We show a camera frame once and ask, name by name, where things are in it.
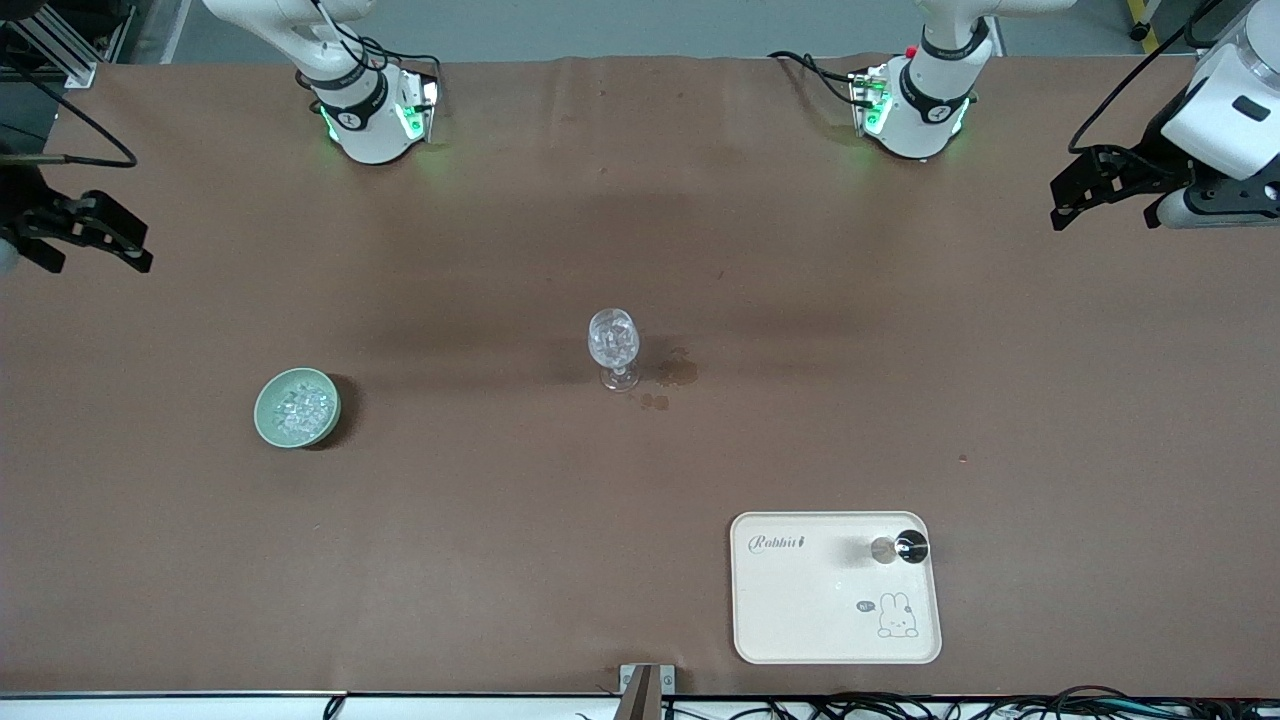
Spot aluminium profile frame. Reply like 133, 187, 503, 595
0, 0, 136, 89

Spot black cable bundle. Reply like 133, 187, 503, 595
575, 685, 1280, 720

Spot brown table cover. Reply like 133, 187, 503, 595
0, 55, 1280, 698

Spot metal mounting bracket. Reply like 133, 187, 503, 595
620, 663, 676, 696

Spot clear ice cubes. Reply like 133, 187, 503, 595
272, 380, 333, 439

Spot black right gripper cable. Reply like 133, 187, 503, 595
0, 50, 139, 168

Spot brown liquid spill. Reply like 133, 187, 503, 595
630, 347, 699, 411

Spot black base cable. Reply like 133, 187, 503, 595
300, 0, 443, 113
768, 50, 871, 106

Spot green ceramic bowl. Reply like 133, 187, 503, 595
253, 367, 342, 449

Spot brown camera mount pole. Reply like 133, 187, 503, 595
622, 665, 661, 720

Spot cream rabbit print tray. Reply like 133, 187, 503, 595
729, 511, 943, 666

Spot black left base cable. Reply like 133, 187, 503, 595
768, 50, 871, 106

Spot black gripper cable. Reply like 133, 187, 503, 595
0, 50, 139, 168
1068, 0, 1226, 156

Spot steel double jigger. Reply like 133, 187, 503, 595
868, 530, 931, 567

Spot black right base cable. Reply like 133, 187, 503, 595
300, 0, 443, 113

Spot clear wine glass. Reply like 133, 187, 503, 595
587, 308, 641, 392

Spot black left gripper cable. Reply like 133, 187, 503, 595
1068, 0, 1226, 156

